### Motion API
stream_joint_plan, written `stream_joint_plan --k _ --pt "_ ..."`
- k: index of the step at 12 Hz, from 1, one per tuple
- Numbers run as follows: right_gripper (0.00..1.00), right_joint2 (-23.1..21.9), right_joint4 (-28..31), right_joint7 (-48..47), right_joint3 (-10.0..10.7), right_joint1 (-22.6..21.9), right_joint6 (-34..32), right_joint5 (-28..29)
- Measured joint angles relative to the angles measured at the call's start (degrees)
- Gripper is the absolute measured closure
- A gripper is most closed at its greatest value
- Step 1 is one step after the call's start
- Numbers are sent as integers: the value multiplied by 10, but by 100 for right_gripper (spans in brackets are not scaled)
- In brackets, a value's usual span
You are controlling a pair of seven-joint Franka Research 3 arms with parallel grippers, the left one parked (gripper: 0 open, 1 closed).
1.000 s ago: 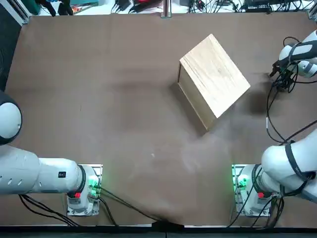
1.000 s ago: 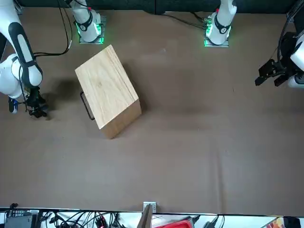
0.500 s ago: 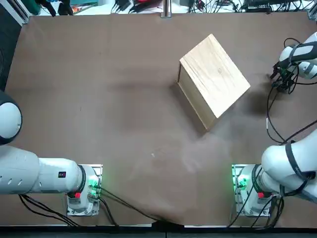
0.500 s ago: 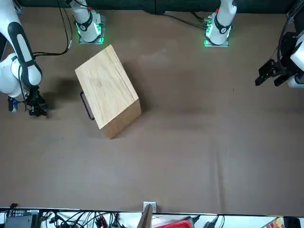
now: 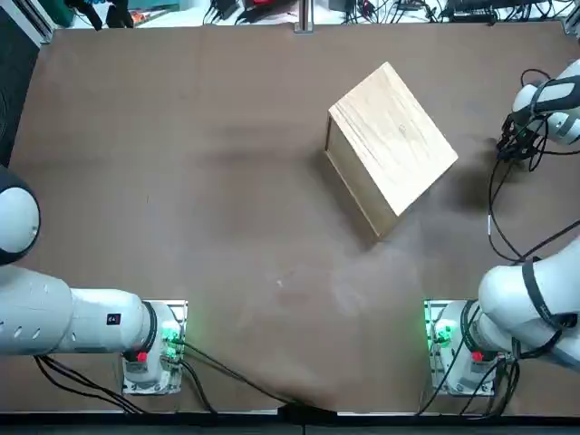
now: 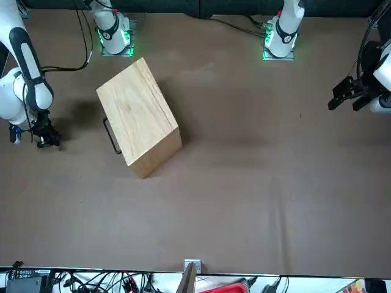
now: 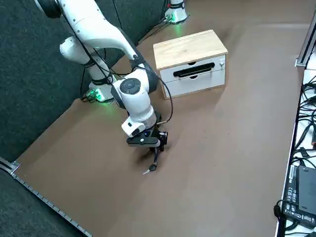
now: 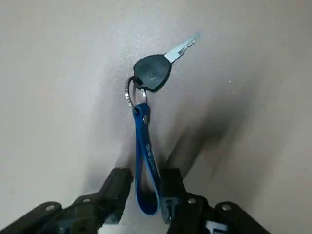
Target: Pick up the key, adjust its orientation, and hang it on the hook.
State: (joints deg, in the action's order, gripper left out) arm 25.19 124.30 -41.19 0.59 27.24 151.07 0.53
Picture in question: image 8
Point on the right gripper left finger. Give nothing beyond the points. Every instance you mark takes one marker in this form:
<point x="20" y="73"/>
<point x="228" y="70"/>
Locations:
<point x="85" y="209"/>

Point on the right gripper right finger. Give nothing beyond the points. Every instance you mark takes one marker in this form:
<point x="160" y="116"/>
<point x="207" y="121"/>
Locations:
<point x="190" y="214"/>

